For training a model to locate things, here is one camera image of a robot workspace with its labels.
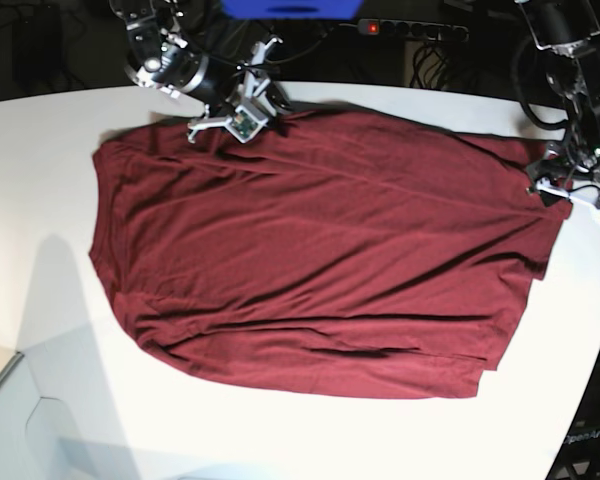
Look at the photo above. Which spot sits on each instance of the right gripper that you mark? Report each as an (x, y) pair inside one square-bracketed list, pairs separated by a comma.
[(254, 89)]

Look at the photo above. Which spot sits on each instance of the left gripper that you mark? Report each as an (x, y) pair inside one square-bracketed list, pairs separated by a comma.
[(556, 178)]

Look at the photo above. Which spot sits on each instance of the dark red t-shirt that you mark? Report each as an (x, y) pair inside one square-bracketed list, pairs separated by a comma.
[(349, 254)]

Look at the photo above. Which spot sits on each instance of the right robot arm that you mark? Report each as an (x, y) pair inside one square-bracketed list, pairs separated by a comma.
[(164, 55)]

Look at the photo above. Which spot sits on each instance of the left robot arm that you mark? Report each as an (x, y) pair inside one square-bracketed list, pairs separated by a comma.
[(563, 31)]

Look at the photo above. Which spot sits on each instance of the blue box at top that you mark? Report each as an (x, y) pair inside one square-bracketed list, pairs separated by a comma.
[(291, 9)]

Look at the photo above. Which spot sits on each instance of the black power strip red light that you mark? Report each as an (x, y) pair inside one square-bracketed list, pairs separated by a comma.
[(413, 30)]

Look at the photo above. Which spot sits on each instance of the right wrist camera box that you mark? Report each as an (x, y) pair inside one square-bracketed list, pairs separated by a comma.
[(246, 123)]

